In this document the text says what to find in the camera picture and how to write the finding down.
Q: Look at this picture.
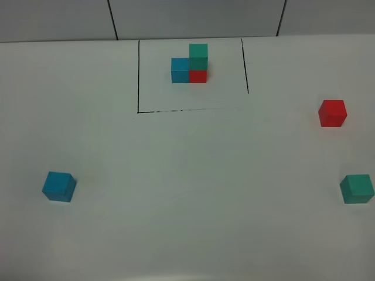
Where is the red template block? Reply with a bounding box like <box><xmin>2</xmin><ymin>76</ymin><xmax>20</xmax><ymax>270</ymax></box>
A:
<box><xmin>189</xmin><ymin>70</ymin><xmax>207</xmax><ymax>83</ymax></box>

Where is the blue template block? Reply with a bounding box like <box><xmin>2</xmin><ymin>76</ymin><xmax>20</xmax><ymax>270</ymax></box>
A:
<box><xmin>171</xmin><ymin>58</ymin><xmax>189</xmax><ymax>83</ymax></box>

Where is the green template block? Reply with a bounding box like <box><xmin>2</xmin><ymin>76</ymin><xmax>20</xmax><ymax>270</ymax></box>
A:
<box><xmin>189</xmin><ymin>43</ymin><xmax>208</xmax><ymax>70</ymax></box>

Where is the loose green block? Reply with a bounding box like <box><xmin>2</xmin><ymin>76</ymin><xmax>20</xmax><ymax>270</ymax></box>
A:
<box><xmin>339</xmin><ymin>174</ymin><xmax>374</xmax><ymax>204</ymax></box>

